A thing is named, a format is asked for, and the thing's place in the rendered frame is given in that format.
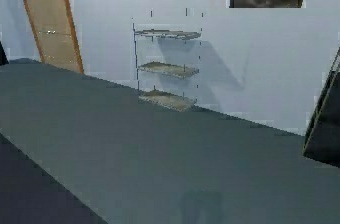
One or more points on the light wooden room door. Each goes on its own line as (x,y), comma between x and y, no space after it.
(56,40)

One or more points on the dark framed wall picture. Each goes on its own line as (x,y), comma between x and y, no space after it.
(266,3)

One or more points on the grey metal shelf rack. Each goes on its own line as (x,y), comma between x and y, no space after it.
(168,69)

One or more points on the black box cabinet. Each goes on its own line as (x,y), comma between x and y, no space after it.
(339,123)

